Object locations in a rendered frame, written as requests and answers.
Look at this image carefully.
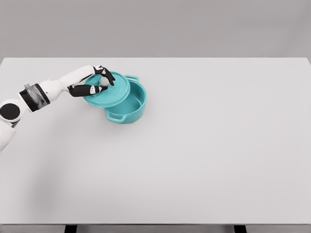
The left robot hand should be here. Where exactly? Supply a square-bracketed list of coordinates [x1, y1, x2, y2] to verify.
[59, 65, 116, 98]

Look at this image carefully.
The teal pot lid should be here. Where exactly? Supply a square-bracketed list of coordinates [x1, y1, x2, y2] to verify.
[83, 70, 132, 108]

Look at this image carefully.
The teal pot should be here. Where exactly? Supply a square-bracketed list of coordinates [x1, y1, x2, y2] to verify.
[105, 75, 147, 124]

